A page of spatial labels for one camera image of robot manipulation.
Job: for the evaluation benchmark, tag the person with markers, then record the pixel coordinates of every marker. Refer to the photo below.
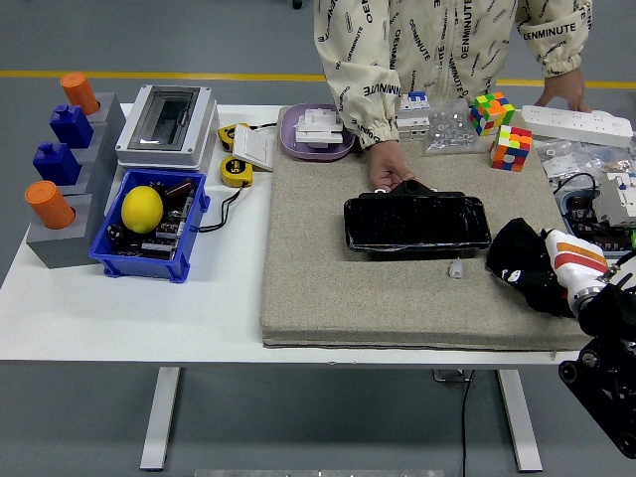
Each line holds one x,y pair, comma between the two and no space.
437,40

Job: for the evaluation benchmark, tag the white power strip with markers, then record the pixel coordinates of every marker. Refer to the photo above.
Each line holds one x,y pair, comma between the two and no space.
571,121

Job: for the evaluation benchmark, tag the yellow tape measure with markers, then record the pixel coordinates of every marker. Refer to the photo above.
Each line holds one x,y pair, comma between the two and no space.
234,171
226,136

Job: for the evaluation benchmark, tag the grey stepped block holder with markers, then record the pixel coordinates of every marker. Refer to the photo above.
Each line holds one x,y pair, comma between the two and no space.
64,248

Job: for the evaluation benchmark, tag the white table leg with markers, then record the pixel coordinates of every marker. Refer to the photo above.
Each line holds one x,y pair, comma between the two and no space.
159,422
522,422

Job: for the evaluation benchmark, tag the grey electrical enclosure box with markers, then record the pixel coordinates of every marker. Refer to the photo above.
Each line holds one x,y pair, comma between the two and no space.
159,158

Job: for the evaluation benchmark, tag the clear bag of washers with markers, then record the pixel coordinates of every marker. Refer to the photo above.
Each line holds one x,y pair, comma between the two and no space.
561,159

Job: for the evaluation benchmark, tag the person's right forearm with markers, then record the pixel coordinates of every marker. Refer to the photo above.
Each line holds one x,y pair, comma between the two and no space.
363,109

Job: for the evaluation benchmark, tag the grey-brown mat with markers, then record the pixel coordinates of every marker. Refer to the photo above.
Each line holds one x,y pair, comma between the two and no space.
318,278

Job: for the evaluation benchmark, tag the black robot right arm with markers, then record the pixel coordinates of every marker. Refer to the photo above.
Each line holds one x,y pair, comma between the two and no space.
611,313

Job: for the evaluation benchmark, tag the white wall switch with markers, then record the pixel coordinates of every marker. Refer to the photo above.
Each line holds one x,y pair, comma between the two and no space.
253,149

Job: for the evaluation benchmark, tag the blue block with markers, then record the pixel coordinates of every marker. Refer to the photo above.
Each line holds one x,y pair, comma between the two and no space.
70,126
55,164

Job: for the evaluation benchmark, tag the person's left hand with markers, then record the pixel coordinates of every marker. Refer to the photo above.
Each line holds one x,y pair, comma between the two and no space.
566,89

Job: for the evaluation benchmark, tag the grey-blue tray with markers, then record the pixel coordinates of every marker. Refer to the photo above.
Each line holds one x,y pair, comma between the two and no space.
621,253

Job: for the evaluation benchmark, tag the clear bag of nuts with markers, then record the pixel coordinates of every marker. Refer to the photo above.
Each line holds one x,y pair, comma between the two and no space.
447,131

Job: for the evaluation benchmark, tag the blue plastic bin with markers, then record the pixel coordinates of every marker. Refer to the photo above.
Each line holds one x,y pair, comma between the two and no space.
144,266

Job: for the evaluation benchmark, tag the small white connector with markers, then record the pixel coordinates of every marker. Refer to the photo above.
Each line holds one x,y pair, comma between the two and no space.
456,269

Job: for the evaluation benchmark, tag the black glossy panel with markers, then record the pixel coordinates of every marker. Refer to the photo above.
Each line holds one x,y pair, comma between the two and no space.
412,223

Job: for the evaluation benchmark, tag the person's left forearm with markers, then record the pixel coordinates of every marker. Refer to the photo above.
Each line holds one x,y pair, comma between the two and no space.
556,45

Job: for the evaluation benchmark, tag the purple tray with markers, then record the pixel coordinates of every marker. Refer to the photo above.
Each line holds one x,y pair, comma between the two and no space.
288,134

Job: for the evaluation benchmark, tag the person's right hand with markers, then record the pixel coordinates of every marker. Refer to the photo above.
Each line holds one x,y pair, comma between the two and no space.
387,164

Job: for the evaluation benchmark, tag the clear bag of small parts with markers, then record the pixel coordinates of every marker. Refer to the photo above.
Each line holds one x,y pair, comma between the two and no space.
616,161

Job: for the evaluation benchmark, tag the yellow lemon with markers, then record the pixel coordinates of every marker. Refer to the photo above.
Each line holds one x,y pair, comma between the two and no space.
142,209

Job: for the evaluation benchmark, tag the white plastic parts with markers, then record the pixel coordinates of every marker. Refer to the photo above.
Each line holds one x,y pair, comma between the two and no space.
318,126

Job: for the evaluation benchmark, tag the white blue circuit breaker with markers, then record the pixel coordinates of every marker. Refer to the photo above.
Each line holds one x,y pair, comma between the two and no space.
415,116

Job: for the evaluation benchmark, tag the brown cylindrical capacitor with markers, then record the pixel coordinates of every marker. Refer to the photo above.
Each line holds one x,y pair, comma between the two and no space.
180,189

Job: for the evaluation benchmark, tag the multicoloured puzzle cube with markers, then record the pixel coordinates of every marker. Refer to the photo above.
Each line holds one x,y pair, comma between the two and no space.
492,113
512,149

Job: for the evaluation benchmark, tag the orange cylinder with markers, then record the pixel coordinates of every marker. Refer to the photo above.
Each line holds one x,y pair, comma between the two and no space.
79,92
48,205

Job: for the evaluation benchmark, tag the black rag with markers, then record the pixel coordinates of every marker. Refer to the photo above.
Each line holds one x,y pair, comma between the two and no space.
517,248

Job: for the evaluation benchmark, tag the black round capacitor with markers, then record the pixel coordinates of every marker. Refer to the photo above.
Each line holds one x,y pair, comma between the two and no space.
115,232

